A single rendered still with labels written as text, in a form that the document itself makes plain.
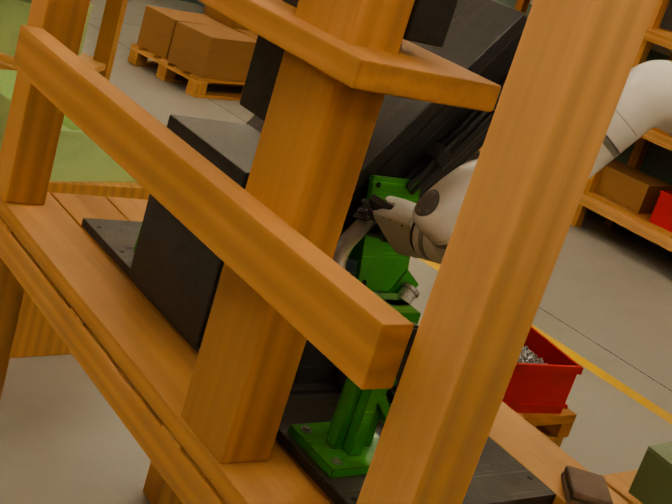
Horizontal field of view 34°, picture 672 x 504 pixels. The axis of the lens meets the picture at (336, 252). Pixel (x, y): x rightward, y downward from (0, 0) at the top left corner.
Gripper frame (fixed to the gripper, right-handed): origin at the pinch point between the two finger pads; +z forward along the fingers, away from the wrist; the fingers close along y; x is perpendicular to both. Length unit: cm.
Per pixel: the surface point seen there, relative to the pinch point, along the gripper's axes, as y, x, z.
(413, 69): 37, 4, -39
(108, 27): -25, -88, 286
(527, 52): 42, 5, -63
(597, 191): -340, -337, 343
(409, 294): -16.9, 1.3, -0.6
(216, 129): 19.2, 2.2, 30.2
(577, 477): -45, 9, -33
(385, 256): -9.6, -0.3, 2.8
